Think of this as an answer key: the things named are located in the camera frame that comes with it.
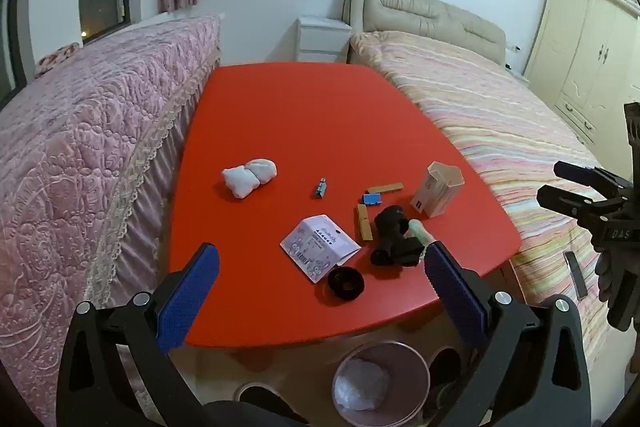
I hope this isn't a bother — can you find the green and white tube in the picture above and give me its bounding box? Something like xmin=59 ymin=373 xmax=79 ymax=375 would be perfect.
xmin=407 ymin=219 xmax=434 ymax=249

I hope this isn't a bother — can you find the cream wardrobe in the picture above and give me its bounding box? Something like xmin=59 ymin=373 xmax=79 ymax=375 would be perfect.
xmin=522 ymin=0 xmax=640 ymax=148

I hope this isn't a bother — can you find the pink waste bin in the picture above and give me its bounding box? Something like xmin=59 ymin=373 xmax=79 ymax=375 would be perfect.
xmin=331 ymin=342 xmax=432 ymax=427

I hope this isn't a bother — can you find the white nightstand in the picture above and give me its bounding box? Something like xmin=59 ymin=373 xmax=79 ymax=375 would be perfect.
xmin=297 ymin=15 xmax=353 ymax=64

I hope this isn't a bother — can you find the bed with striped cover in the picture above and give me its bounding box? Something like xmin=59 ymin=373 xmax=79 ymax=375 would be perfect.
xmin=348 ymin=31 xmax=617 ymax=360

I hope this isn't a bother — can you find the person's right hand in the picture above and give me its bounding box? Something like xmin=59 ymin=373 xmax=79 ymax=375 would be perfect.
xmin=597 ymin=251 xmax=617 ymax=305

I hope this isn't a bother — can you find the red patterned cushion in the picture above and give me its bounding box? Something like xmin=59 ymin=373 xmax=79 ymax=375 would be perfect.
xmin=33 ymin=44 xmax=84 ymax=78

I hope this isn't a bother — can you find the white printed packet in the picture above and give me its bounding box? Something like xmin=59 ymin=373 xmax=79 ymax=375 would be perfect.
xmin=279 ymin=215 xmax=362 ymax=285

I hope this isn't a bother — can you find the pink quilted bed cover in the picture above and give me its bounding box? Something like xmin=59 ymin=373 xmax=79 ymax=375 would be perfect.
xmin=0 ymin=14 xmax=223 ymax=427

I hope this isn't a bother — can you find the black fuzzy hair ring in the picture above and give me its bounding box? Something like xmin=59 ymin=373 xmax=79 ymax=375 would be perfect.
xmin=327 ymin=267 xmax=365 ymax=301

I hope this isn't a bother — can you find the white tissue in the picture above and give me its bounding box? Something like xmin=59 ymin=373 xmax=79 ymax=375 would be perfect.
xmin=222 ymin=158 xmax=278 ymax=200

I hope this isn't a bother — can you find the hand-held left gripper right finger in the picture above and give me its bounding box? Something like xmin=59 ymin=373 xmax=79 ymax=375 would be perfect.
xmin=424 ymin=241 xmax=588 ymax=427

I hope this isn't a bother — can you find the beige paper box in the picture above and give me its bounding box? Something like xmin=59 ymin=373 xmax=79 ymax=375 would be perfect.
xmin=412 ymin=161 xmax=465 ymax=219

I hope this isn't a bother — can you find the notched wooden block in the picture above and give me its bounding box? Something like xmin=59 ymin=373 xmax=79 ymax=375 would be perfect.
xmin=356 ymin=203 xmax=375 ymax=242

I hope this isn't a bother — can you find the black remote control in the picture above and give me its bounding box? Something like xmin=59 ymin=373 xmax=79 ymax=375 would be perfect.
xmin=564 ymin=250 xmax=589 ymax=297

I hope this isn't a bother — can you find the white plastic bag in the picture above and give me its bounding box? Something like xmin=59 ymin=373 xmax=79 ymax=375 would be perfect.
xmin=333 ymin=358 xmax=392 ymax=412

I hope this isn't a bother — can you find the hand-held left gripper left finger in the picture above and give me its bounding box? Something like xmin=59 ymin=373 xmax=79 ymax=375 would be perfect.
xmin=56 ymin=242 xmax=221 ymax=427

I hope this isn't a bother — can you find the person's left leg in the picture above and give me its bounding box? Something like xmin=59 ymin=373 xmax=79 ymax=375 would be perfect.
xmin=200 ymin=399 xmax=307 ymax=427

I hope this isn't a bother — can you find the beige padded headboard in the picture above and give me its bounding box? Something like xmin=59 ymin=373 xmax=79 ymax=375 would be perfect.
xmin=344 ymin=0 xmax=506 ymax=67

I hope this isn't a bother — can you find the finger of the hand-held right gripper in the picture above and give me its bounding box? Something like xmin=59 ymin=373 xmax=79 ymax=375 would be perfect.
xmin=553 ymin=160 xmax=629 ymax=200
xmin=536 ymin=185 xmax=624 ymax=228

